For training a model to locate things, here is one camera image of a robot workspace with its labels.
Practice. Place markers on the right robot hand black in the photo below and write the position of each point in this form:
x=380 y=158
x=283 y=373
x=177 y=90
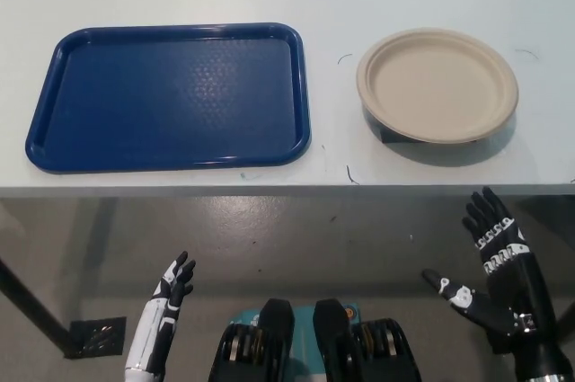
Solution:
x=512 y=292

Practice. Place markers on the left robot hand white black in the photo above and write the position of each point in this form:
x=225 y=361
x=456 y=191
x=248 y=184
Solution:
x=157 y=314

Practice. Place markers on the beige paper plate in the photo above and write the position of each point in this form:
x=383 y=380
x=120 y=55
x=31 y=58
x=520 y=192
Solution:
x=438 y=85

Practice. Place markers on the blue plastic tray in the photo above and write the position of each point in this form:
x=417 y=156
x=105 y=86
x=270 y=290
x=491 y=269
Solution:
x=135 y=108

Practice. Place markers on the black floor tape patch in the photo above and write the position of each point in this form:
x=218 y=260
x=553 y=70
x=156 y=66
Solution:
x=101 y=334

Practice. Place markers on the left black robot body block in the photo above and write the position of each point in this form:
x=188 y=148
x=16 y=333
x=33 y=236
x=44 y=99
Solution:
x=274 y=323

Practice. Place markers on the black robot body block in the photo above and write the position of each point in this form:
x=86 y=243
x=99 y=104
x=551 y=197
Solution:
x=332 y=323
x=274 y=323

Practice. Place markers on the black table leg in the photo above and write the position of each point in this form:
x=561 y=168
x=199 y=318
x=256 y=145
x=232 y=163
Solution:
x=31 y=296

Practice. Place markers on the black robot legs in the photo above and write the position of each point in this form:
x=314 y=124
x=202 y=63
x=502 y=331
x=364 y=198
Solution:
x=303 y=314

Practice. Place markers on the right black robot body block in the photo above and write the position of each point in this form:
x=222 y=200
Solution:
x=332 y=323

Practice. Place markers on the grey perforated basket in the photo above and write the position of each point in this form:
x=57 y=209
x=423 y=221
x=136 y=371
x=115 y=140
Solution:
x=374 y=120

